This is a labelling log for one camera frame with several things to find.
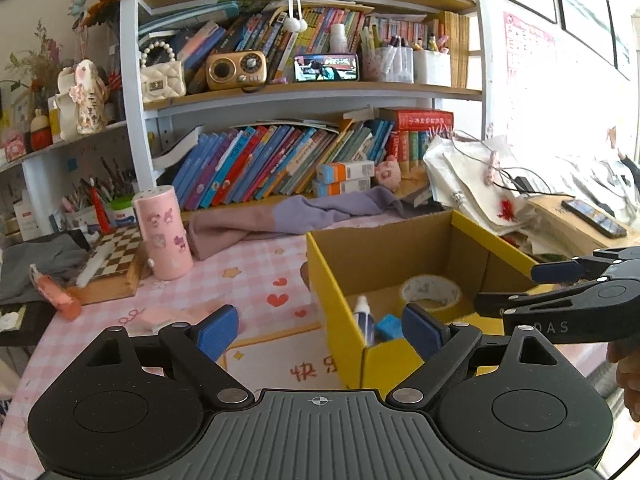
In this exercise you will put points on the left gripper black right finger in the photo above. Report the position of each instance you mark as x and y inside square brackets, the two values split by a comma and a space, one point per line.
[494, 406]

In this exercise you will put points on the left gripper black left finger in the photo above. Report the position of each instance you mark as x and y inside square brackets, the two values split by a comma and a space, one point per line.
[132, 405]

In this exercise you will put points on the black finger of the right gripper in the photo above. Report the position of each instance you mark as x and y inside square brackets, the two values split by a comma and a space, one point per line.
[622, 262]
[601, 293]

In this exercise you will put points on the blue plastic packet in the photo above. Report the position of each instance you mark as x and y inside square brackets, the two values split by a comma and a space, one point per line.
[388, 328]

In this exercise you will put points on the person's right hand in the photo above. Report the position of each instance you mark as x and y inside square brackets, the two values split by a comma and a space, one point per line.
[625, 355]

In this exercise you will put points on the black smartphone on books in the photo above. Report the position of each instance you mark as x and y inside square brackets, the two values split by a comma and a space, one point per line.
[594, 217]

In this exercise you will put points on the orange pink liquid bottle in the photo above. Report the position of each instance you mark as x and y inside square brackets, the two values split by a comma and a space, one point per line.
[55, 294]

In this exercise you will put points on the white canvas tote bag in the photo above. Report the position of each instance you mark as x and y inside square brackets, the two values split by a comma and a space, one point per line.
[492, 181]

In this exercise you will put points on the wooden chess board box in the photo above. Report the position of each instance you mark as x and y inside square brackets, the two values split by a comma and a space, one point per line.
[120, 272]

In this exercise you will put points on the roll of tape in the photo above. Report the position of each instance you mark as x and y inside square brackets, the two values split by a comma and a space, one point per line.
[431, 292]

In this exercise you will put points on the white flat case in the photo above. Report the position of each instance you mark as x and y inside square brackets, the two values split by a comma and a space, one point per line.
[100, 259]

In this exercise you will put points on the small white dropper bottle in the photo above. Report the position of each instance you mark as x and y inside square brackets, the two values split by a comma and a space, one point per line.
[364, 320]

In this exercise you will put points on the pink checkered tablecloth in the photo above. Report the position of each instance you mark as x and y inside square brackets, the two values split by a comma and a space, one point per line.
[293, 295]

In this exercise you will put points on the pink purple folded cloth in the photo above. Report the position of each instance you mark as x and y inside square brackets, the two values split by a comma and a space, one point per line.
[214, 230]

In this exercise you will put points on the white green-lid jar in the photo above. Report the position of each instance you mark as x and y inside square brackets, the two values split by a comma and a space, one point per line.
[123, 211]

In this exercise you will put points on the pink cylindrical humidifier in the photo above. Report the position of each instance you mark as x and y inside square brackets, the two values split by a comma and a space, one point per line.
[163, 233]

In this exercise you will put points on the yellow cardboard box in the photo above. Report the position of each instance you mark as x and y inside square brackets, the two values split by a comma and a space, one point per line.
[438, 261]

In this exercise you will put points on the pink pig plush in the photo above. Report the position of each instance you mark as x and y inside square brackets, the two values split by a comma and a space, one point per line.
[388, 174]

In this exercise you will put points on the red thick dictionary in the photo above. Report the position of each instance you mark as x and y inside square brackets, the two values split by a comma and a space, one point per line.
[411, 119]

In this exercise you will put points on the orange white medicine box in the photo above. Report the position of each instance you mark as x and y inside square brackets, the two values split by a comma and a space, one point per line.
[337, 172]

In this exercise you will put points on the row of colourful books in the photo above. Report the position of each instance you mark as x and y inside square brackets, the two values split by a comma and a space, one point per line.
[255, 162]

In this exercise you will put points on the clear pen holder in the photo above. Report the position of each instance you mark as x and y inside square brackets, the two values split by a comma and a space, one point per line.
[388, 64]

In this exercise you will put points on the smartphone on shelf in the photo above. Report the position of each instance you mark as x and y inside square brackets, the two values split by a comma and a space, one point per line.
[326, 67]

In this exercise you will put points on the cream quilted handbag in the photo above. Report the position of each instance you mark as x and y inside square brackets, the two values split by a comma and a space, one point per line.
[161, 81]

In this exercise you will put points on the white wooden bookshelf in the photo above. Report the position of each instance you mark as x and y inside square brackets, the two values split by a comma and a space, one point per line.
[235, 106]

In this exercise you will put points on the gold retro radio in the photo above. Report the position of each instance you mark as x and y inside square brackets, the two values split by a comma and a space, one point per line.
[236, 70]

